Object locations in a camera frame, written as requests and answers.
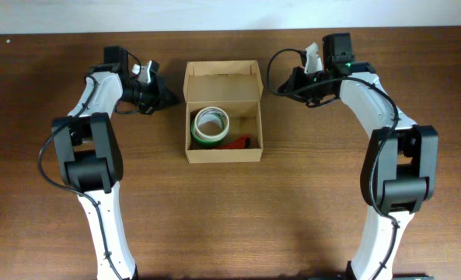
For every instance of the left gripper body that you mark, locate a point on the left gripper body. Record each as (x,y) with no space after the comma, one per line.
(149,95)

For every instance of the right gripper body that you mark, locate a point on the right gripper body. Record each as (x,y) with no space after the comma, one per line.
(301,79)

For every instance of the green tape roll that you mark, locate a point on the green tape roll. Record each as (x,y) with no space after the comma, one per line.
(210,129)

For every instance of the brown cardboard box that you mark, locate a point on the brown cardboard box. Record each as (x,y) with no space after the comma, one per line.
(236,87)

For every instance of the orange utility knife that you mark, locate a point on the orange utility knife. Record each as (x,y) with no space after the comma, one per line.
(241,143)

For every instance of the beige masking tape roll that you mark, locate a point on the beige masking tape roll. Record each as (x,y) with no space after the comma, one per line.
(212,110)

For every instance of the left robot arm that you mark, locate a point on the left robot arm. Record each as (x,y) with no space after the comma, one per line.
(89,158)

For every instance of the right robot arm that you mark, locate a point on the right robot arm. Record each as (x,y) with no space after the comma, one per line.
(398,172)

